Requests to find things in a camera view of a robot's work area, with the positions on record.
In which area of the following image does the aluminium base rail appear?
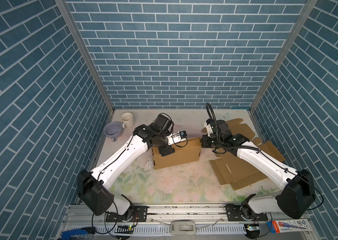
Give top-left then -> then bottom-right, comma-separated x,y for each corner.
57,203 -> 319,240

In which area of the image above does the aluminium corner post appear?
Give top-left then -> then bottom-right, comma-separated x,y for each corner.
249,0 -> 318,115
55,0 -> 115,114

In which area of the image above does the white red blue tube box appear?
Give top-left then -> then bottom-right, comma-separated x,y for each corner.
267,219 -> 313,234

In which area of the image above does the grey plastic clamp handle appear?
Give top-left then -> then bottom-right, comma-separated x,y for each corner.
170,220 -> 197,236

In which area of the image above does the brown cardboard box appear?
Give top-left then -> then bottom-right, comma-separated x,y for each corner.
152,139 -> 202,170
210,119 -> 286,190

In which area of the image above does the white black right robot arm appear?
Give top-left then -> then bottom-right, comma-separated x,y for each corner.
200,134 -> 319,221

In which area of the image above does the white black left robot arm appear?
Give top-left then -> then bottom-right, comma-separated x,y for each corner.
77,113 -> 188,220

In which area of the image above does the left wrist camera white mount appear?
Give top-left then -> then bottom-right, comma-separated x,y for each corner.
168,131 -> 188,145

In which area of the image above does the cream ceramic mug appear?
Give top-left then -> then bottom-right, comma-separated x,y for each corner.
121,113 -> 135,129

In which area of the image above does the blue black tool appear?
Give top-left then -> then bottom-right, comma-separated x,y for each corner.
59,227 -> 96,240

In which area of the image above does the aluminium corner post right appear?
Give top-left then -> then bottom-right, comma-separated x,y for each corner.
249,0 -> 318,115

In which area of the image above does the aluminium corner post left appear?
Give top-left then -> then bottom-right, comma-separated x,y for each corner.
55,0 -> 115,114

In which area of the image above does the lavender ceramic bowl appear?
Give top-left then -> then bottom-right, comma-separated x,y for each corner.
103,122 -> 123,142

